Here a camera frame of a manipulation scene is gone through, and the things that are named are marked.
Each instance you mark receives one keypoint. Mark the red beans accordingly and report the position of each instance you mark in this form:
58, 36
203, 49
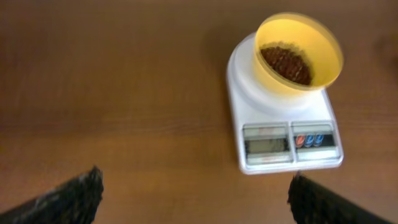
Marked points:
287, 64

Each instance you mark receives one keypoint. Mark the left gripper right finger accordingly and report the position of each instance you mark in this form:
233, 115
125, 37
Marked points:
312, 203

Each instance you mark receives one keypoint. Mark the yellow plastic bowl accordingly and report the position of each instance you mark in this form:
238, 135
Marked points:
308, 38

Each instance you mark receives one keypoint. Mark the white digital kitchen scale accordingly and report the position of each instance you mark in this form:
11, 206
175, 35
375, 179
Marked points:
275, 134

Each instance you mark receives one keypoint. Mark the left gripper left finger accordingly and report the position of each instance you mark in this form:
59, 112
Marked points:
75, 201

